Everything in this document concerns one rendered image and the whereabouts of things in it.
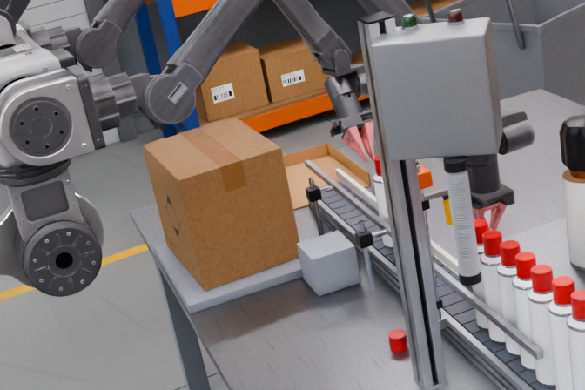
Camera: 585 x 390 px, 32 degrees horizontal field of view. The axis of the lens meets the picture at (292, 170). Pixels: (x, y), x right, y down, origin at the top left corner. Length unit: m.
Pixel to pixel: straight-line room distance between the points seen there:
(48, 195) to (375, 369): 0.68
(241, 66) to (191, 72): 4.00
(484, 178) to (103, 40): 0.79
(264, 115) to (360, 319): 3.59
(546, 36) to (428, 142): 2.58
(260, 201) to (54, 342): 2.00
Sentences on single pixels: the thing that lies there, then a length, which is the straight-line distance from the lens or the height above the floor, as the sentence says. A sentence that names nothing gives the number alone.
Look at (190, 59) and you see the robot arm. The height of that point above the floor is 1.48.
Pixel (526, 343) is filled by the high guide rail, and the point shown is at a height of 0.96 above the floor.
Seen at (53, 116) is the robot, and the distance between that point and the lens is 1.56.
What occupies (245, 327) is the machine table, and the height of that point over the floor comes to 0.83.
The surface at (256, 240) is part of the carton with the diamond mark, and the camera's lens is 2.27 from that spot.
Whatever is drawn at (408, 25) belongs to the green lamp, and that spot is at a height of 1.48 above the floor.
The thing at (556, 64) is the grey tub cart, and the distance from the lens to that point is 4.22.
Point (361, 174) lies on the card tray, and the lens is 2.72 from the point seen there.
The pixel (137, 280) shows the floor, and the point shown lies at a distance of 4.40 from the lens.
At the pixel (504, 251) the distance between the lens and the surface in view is 1.73.
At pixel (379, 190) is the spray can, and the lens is 2.18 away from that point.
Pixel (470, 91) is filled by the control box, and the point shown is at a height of 1.39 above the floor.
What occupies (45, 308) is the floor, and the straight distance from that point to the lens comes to 4.40.
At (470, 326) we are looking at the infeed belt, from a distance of 1.92.
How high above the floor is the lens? 1.87
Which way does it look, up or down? 21 degrees down
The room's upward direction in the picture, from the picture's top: 11 degrees counter-clockwise
